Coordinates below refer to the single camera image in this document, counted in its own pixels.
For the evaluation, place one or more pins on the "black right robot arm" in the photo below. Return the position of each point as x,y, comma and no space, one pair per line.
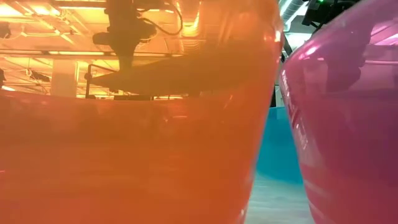
323,12

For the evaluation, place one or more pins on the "magenta translucent small bowl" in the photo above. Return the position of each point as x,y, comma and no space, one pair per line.
348,140

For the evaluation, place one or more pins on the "blue bowl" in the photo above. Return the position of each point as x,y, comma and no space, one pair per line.
276,146

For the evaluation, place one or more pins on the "orange translucent small bowl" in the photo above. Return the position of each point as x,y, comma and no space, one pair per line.
124,155

